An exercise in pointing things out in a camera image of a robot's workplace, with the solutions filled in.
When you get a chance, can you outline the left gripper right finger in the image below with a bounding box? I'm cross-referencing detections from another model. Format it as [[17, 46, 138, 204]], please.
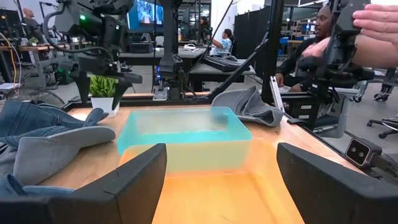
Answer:
[[276, 142, 398, 224]]

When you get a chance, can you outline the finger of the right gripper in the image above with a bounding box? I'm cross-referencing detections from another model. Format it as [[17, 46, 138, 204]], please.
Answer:
[[111, 81, 133, 110], [73, 74, 91, 105]]

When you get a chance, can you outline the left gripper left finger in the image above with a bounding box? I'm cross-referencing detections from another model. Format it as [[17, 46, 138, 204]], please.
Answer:
[[0, 142, 168, 224]]

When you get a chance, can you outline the blue denim baseball cap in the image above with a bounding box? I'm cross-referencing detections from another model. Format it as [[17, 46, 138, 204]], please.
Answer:
[[0, 100, 110, 149], [0, 173, 75, 197]]

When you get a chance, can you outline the grey baseball cap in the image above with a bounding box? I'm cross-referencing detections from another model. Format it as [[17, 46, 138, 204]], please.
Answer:
[[0, 126, 116, 187], [211, 86, 284, 128]]

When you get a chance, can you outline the small potted green plant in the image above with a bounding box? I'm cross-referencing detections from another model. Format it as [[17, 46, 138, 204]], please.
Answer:
[[88, 74, 121, 118]]

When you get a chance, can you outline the large display screen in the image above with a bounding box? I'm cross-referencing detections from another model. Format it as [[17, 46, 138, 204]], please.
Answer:
[[126, 0, 165, 32]]

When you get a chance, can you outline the grey office table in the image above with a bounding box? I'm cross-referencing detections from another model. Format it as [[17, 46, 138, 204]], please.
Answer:
[[119, 46, 208, 74]]

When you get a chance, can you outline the teal translucent plastic bin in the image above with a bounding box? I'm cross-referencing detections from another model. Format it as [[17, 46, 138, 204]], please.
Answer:
[[116, 106, 253, 156]]

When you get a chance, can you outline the person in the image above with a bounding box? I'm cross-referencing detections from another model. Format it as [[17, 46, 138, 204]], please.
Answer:
[[22, 7, 45, 44], [211, 28, 234, 58], [200, 16, 213, 44], [275, 4, 343, 94]]

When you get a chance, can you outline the black office chair base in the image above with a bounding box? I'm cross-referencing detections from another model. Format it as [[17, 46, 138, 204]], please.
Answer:
[[366, 115, 398, 140]]

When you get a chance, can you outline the black control box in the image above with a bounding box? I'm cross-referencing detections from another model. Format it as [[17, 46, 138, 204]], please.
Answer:
[[280, 92, 332, 131]]

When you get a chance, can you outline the black keyboard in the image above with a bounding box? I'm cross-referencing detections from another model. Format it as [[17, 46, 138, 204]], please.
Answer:
[[201, 55, 250, 73]]

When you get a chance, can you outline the black table-level camera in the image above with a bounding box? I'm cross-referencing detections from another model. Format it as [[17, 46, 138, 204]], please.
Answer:
[[345, 138, 383, 170]]

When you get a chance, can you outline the black camera cable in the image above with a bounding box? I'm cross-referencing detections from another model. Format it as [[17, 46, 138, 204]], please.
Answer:
[[371, 154, 398, 179]]

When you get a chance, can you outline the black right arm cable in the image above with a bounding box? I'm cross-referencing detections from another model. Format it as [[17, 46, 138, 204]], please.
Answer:
[[42, 4, 114, 60]]

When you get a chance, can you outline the silver aluminium bracket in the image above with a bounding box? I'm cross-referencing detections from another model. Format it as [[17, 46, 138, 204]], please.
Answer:
[[269, 76, 285, 113]]

